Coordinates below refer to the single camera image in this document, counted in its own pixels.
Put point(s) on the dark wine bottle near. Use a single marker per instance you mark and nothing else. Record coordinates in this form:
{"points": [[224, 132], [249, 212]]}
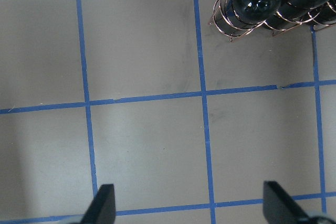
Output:
{"points": [[296, 3]]}

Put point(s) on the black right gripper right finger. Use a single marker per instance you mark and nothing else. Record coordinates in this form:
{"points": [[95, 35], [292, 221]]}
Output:
{"points": [[279, 207]]}

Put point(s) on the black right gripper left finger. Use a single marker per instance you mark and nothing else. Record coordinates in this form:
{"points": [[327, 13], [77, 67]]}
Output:
{"points": [[102, 209]]}

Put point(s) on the copper wire bottle basket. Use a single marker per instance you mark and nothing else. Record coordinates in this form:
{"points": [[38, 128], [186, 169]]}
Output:
{"points": [[320, 18]]}

